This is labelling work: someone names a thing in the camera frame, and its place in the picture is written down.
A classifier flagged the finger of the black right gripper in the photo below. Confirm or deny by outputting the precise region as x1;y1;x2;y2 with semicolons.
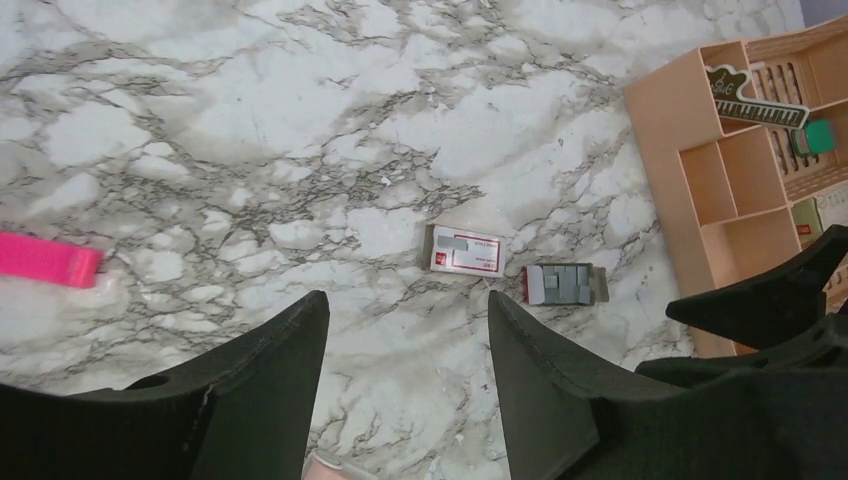
666;225;847;350

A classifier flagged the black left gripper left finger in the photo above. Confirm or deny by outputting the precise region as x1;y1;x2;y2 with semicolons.
1;291;330;479

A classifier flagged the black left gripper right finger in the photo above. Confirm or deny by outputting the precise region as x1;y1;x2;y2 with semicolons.
488;291;847;479

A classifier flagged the pink eraser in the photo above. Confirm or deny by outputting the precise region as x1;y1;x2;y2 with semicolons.
301;450;378;480

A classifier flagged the peach plastic desk organizer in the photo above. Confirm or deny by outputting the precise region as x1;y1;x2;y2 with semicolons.
622;14;848;359

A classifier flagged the staple box tray with staples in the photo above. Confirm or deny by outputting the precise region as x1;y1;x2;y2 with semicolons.
524;263;609;306

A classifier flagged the white red staple box sleeve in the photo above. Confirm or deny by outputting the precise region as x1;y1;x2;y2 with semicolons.
423;224;506;278

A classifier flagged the green cap item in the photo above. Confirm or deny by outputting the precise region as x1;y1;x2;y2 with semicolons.
790;119;835;157

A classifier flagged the pink flat plastic bar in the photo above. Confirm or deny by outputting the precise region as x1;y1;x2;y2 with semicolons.
1;232;104;289

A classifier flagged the black piano keyboard ruler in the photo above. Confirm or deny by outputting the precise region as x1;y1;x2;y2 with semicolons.
705;64;810;130

